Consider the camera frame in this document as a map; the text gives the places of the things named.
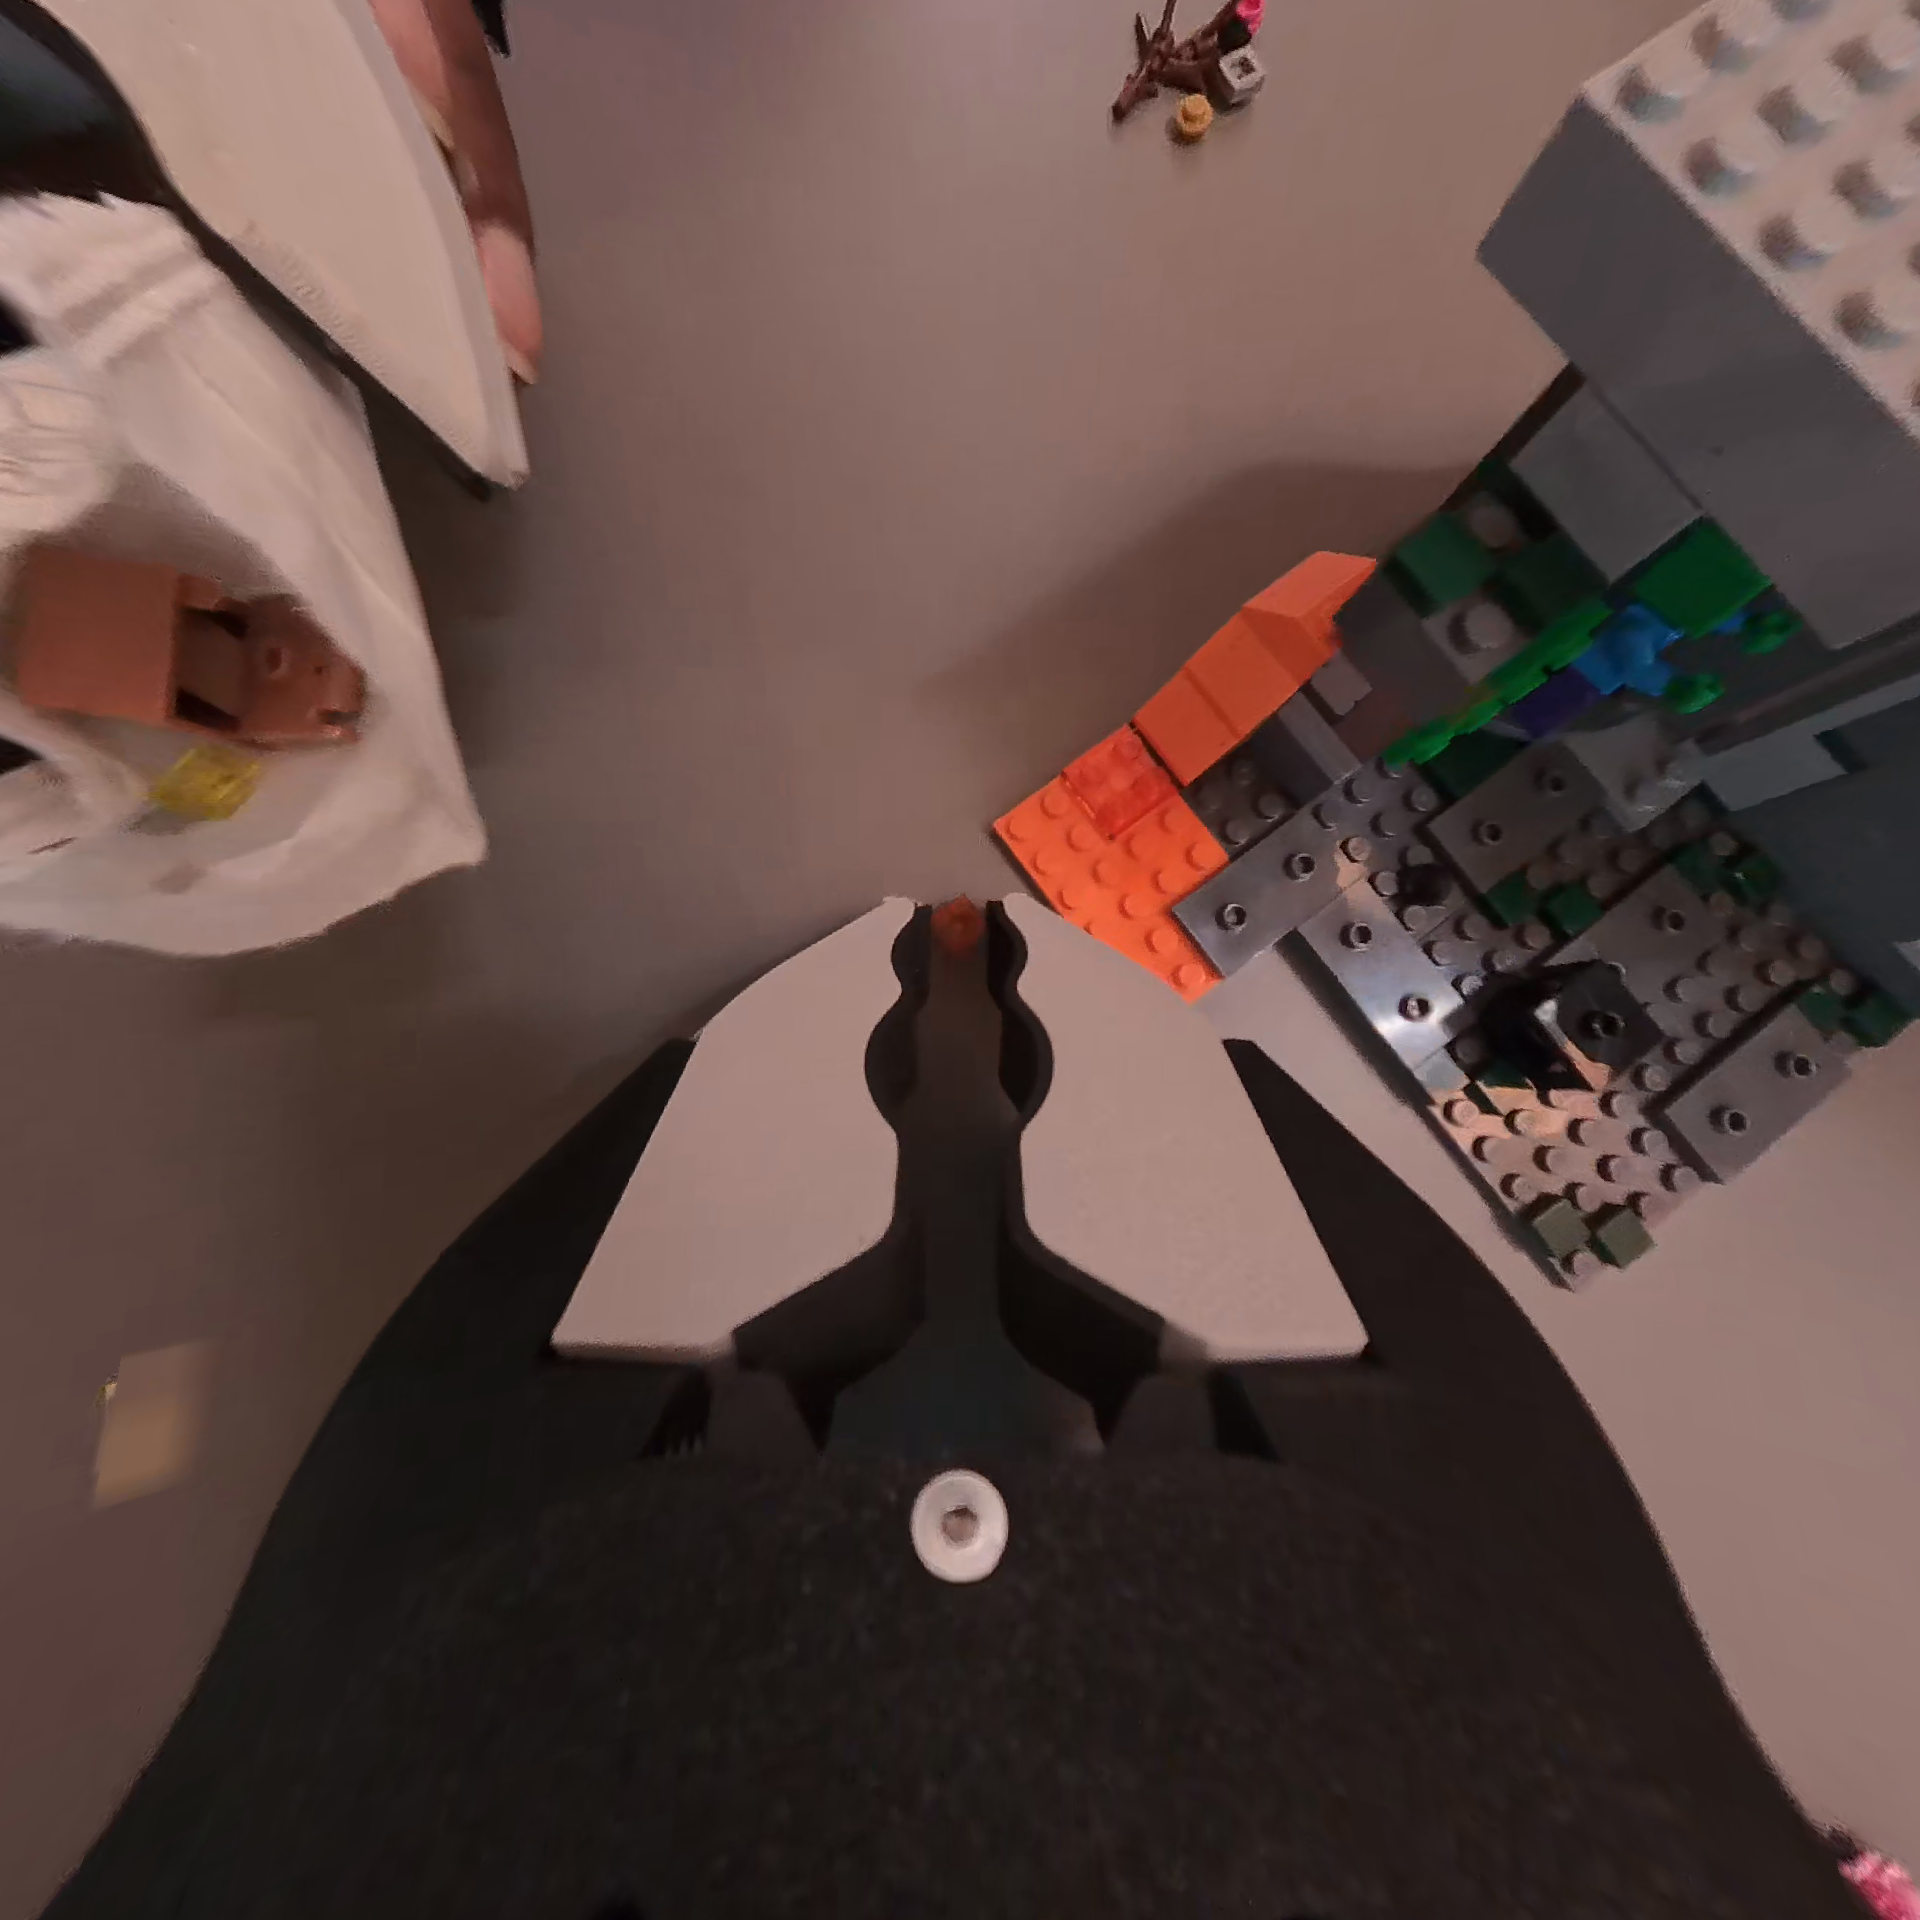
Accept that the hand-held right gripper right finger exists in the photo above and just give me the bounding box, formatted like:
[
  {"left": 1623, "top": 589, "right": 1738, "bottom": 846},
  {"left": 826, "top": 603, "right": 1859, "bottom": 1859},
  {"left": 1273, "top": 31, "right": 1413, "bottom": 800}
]
[{"left": 983, "top": 890, "right": 1372, "bottom": 1371}]

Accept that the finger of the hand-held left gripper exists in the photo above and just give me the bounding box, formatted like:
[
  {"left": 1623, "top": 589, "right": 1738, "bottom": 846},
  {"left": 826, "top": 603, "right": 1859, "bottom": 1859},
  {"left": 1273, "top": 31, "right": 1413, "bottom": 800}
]
[{"left": 28, "top": 0, "right": 533, "bottom": 493}]

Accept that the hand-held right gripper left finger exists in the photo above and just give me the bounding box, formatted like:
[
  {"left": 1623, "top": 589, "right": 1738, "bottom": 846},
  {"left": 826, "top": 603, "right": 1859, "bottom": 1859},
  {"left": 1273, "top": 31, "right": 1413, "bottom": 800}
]
[{"left": 552, "top": 897, "right": 941, "bottom": 1371}]

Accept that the small white printed bag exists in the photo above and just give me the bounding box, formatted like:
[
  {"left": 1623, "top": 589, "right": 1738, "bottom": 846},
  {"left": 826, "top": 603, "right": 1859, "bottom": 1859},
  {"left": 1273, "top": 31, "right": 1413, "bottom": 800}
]
[{"left": 0, "top": 191, "right": 488, "bottom": 960}]

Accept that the yellow transparent tile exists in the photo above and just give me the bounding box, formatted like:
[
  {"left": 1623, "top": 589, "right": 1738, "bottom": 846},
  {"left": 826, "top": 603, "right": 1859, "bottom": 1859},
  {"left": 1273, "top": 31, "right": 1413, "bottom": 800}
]
[{"left": 145, "top": 746, "right": 263, "bottom": 821}]

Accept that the grey desk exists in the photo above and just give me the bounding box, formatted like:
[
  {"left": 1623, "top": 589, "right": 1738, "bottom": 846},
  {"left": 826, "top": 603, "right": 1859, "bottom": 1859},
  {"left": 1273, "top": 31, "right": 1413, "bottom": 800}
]
[{"left": 0, "top": 0, "right": 1920, "bottom": 1920}]

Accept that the person's left hand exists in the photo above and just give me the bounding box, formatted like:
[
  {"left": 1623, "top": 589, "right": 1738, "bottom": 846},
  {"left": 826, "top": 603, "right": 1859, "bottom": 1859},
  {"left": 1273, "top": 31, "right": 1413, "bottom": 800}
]
[{"left": 366, "top": 0, "right": 546, "bottom": 389}]

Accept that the grey toy brick building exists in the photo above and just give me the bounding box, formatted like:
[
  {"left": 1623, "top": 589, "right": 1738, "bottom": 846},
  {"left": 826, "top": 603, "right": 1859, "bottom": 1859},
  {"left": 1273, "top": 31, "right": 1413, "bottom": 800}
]
[{"left": 993, "top": 0, "right": 1920, "bottom": 1290}]

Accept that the brown twig toy piece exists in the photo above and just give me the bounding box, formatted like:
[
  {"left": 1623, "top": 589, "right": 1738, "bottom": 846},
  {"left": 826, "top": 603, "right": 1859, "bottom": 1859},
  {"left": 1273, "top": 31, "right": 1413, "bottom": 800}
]
[{"left": 1108, "top": 0, "right": 1273, "bottom": 126}]

